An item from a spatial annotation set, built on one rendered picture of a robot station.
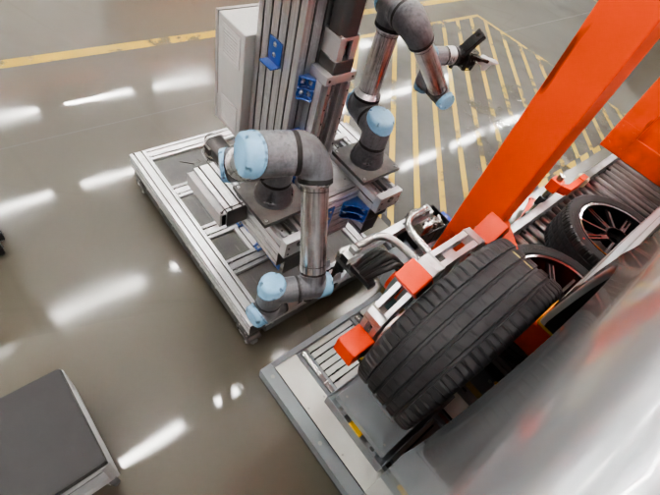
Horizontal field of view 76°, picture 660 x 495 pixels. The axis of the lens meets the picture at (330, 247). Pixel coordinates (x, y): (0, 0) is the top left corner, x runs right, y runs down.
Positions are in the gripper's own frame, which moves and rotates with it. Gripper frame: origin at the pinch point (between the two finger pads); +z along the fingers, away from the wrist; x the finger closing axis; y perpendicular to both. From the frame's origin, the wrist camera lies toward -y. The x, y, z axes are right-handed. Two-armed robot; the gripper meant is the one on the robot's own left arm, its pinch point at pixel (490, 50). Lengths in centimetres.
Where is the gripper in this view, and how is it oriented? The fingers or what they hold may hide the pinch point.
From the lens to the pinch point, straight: 216.0
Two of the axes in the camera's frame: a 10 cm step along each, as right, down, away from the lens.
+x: 3.7, 8.5, -3.8
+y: -2.7, 4.9, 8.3
